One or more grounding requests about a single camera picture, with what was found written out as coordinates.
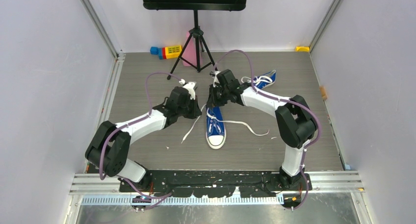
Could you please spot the aluminium frame rail front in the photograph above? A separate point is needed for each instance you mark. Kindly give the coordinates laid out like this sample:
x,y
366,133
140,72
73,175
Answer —
x,y
95,191

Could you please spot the colourful toy block phone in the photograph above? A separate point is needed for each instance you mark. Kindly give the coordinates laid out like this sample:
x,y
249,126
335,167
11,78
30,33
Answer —
x,y
169,52

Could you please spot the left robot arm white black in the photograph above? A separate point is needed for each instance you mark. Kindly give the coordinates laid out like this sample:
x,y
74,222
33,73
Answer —
x,y
108,150

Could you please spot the blue canvas sneaker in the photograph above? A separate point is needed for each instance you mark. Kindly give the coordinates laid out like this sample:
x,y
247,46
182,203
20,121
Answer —
x,y
263,79
215,128

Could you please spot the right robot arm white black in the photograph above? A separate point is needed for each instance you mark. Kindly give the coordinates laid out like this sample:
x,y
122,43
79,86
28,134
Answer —
x,y
296,123

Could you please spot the pink block behind tripod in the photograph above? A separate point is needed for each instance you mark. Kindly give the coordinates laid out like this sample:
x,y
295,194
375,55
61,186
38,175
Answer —
x,y
190,51

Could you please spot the yellow corner piece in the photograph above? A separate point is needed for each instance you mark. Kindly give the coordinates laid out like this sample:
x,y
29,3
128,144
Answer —
x,y
302,49

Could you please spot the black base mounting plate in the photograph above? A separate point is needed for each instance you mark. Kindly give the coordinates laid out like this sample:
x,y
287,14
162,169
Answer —
x,y
216,184

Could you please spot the small wooden block on wall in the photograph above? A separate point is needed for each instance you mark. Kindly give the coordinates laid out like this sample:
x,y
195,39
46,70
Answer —
x,y
323,93

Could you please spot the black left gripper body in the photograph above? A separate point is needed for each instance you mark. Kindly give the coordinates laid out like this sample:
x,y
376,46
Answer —
x,y
188,110

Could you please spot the black tripod music stand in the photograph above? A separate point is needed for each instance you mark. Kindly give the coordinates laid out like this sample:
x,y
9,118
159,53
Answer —
x,y
203,56

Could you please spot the white shoelace of sneaker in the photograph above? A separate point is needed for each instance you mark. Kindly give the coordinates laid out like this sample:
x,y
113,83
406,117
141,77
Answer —
x,y
204,109
258,81

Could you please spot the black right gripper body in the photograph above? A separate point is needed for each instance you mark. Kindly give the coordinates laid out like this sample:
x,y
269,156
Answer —
x,y
219,96

